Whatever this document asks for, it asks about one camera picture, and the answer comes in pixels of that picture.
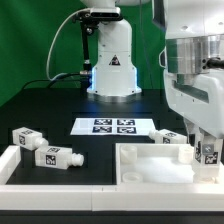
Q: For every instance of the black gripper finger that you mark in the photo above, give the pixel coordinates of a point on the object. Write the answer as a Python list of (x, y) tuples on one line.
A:
[(200, 136), (211, 145)]

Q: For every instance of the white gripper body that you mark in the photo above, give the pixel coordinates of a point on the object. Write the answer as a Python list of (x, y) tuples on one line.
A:
[(194, 86)]

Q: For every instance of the white square table top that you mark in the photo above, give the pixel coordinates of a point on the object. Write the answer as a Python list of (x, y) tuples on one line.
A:
[(154, 163)]

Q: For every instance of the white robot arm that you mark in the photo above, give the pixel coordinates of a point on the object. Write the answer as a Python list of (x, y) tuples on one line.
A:
[(186, 23)]

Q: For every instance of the white sheet with tags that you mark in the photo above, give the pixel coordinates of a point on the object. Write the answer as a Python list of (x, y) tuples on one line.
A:
[(112, 126)]

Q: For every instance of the black camera on stand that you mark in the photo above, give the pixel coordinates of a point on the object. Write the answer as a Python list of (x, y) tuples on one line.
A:
[(89, 20)]

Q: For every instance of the white U-shaped fence wall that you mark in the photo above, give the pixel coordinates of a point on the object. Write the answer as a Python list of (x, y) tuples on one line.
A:
[(118, 197)]

